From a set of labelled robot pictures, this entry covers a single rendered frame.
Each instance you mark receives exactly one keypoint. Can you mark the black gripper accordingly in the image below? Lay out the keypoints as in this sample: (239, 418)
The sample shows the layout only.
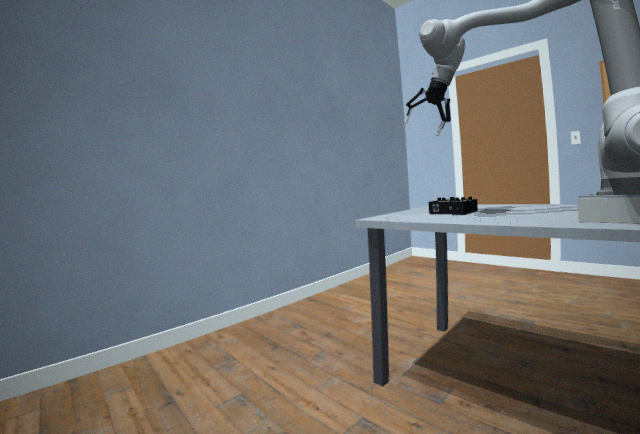
(435, 95)

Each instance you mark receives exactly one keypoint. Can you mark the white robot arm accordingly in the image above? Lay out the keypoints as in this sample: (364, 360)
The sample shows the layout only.
(619, 35)

